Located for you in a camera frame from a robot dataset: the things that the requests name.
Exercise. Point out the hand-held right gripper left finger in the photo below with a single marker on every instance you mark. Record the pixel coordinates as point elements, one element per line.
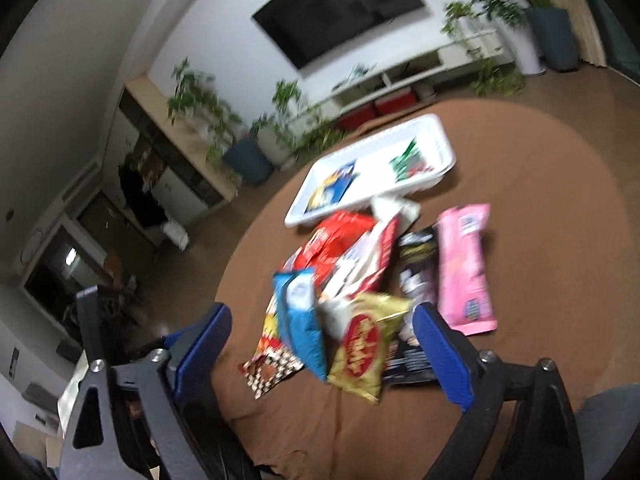
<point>200,352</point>

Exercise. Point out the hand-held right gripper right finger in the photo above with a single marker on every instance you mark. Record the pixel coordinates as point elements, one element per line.
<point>445,360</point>

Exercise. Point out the red yellow checkered snack packet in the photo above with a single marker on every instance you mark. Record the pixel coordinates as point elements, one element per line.
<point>265,365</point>

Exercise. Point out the gold red snack packet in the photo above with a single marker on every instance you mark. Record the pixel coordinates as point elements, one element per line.
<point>362,350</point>

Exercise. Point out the long pink snack packet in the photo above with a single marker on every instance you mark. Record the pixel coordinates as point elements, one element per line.
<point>462,270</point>

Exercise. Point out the black snack packet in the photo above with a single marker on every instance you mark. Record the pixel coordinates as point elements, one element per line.
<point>417,260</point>

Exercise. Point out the blue white snack packet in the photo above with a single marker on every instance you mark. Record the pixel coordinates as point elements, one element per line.
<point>300,320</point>

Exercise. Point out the white red floral snack packet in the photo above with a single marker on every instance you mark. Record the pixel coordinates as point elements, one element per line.
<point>367,260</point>

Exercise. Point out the large red snack packet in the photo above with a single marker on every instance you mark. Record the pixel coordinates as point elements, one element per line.
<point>335,240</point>

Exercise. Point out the white plastic tray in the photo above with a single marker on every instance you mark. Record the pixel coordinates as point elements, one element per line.
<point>375,165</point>

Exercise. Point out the plant in dark pot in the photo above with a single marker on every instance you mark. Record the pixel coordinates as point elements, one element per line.
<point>247,162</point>
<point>552,40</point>

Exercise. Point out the green snack packet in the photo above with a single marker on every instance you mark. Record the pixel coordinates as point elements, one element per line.
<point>407,162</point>

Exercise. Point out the blue yellow snack packet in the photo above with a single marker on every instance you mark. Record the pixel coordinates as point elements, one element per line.
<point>332,185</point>

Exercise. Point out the wooden sideboard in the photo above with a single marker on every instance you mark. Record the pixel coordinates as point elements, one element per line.
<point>175,135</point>

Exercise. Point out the plant in white pot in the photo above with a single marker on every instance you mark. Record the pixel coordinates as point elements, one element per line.
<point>525,55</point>
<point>275,145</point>

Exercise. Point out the red storage box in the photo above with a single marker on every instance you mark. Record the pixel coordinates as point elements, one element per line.
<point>396,101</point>
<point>357,116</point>

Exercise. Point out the white television cabinet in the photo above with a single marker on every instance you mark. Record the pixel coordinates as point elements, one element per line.
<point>450,55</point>

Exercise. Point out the beige curtain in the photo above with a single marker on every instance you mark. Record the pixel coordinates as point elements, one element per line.
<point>575,10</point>

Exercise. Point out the black wall television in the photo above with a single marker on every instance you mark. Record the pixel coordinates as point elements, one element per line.
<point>340,10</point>

